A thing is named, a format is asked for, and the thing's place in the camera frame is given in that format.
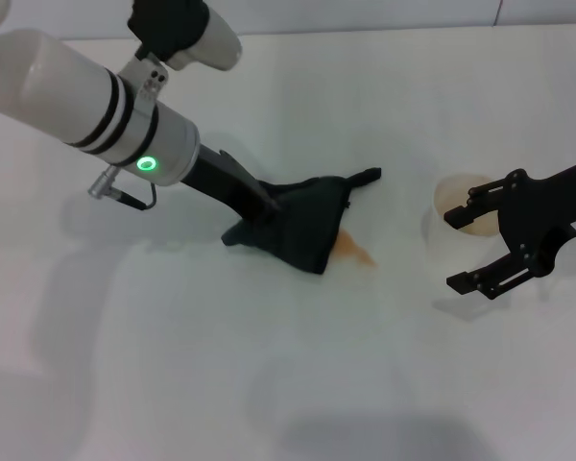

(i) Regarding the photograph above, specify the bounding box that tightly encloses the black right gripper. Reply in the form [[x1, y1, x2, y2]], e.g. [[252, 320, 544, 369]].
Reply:
[[443, 155, 576, 303]]

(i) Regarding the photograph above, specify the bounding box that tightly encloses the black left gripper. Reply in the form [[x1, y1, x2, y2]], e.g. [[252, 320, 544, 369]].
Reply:
[[179, 145, 283, 226]]

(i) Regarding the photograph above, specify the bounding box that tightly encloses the white paper cup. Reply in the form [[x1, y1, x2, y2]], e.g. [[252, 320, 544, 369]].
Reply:
[[420, 173, 510, 265]]

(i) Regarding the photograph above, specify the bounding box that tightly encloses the dark blue rag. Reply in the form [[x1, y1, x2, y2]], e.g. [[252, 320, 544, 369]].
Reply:
[[219, 166, 383, 276]]

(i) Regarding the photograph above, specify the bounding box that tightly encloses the orange-brown liquid stain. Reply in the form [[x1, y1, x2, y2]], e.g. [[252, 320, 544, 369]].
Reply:
[[333, 230, 378, 268]]

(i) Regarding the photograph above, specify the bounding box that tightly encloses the left gripper cable with connector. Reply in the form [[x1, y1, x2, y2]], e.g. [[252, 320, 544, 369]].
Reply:
[[86, 167, 157, 210]]

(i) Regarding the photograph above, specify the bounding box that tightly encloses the silver camera mount bracket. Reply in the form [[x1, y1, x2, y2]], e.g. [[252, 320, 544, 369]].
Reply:
[[119, 52, 170, 105]]

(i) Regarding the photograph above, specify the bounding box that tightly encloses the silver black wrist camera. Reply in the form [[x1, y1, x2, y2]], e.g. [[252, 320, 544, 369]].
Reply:
[[127, 0, 244, 72]]

